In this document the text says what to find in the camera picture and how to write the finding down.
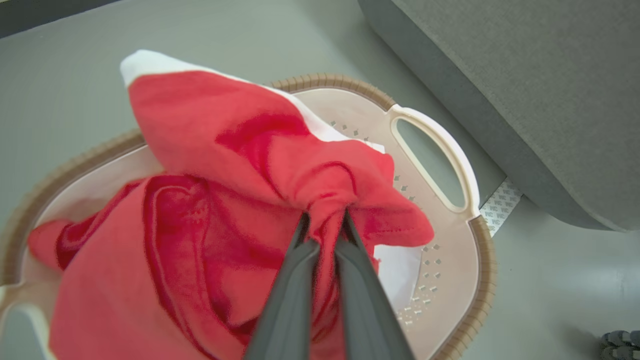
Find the white printed floor tape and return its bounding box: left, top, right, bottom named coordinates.
left=479, top=177, right=524, bottom=238

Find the red jersey with white trim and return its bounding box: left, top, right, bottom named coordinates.
left=27, top=49, right=435, bottom=360

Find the white plastic laundry basket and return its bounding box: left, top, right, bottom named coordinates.
left=0, top=73, right=498, bottom=360

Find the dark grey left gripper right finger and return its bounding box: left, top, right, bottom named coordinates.
left=333, top=209, right=416, bottom=360

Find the black wall base strip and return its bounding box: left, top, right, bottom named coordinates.
left=0, top=0, right=118, bottom=39

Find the grey fabric sofa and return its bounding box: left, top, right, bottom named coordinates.
left=358, top=0, right=640, bottom=232

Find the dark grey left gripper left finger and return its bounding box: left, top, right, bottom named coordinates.
left=243, top=212, right=321, bottom=360

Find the white cloth in basket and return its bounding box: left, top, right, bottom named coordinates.
left=373, top=244, right=424, bottom=304

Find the black ribbed wheel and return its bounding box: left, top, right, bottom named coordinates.
left=600, top=330, right=640, bottom=360

